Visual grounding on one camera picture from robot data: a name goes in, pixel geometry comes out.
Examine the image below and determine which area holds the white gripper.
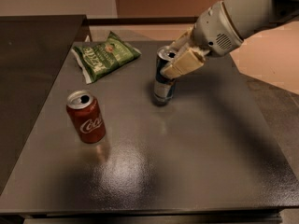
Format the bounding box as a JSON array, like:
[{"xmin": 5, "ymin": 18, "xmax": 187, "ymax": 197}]
[{"xmin": 160, "ymin": 1, "xmax": 243, "ymax": 79}]

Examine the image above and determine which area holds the red coca-cola can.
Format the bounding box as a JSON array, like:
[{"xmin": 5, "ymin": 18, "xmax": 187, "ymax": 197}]
[{"xmin": 66, "ymin": 90, "xmax": 106, "ymax": 144}]

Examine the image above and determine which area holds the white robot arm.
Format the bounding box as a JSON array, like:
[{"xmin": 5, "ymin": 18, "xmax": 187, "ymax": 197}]
[{"xmin": 161, "ymin": 0, "xmax": 299, "ymax": 79}]

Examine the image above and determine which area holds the blue silver redbull can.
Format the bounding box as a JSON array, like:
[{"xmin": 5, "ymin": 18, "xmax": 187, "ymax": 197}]
[{"xmin": 154, "ymin": 46, "xmax": 177, "ymax": 105}]

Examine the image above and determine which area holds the green chips bag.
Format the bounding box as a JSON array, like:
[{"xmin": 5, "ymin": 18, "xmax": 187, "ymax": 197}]
[{"xmin": 71, "ymin": 32, "xmax": 141, "ymax": 84}]

